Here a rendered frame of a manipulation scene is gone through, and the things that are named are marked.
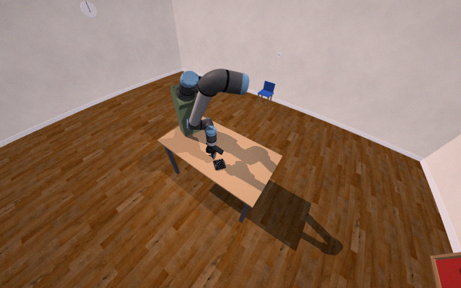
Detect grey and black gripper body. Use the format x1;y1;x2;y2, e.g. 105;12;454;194
206;146;216;154

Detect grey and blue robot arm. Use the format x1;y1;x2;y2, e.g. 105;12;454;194
176;69;250;155

